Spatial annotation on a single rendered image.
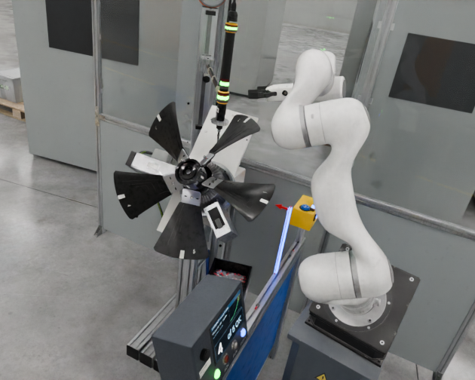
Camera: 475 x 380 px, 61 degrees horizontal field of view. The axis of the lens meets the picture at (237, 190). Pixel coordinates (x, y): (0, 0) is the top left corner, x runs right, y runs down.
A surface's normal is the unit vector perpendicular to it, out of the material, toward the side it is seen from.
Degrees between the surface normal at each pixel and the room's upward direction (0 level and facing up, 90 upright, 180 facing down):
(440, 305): 90
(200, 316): 15
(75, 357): 0
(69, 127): 90
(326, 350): 0
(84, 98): 90
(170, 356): 90
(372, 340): 46
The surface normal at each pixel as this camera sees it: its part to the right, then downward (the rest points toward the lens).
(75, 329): 0.13, -0.87
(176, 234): 0.33, -0.17
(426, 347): -0.43, 0.37
